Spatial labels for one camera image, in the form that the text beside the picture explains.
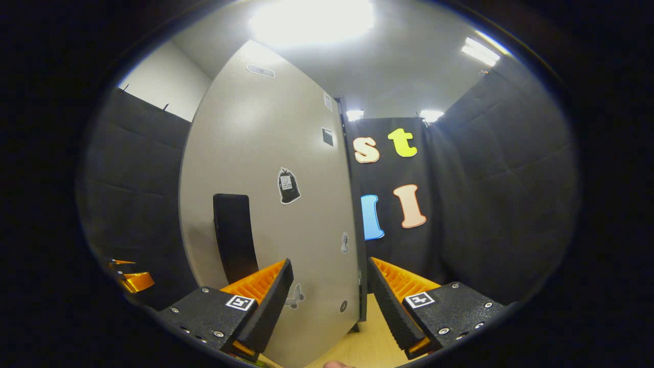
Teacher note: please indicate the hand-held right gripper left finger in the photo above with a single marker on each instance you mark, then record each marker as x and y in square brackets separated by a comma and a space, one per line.
[273, 301]

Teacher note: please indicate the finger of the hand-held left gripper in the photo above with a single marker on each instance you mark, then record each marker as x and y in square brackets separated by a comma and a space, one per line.
[122, 262]
[137, 282]

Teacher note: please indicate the beige cabinet door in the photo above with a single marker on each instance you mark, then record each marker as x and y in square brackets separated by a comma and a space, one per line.
[265, 153]

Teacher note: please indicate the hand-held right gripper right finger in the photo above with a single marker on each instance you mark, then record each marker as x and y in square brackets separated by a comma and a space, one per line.
[391, 306]

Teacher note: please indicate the black backdrop cloth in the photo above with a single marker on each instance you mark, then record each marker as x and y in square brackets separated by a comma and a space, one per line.
[485, 204]

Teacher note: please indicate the ceiling light panel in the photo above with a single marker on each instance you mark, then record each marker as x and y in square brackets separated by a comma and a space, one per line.
[430, 115]
[480, 51]
[355, 115]
[311, 20]

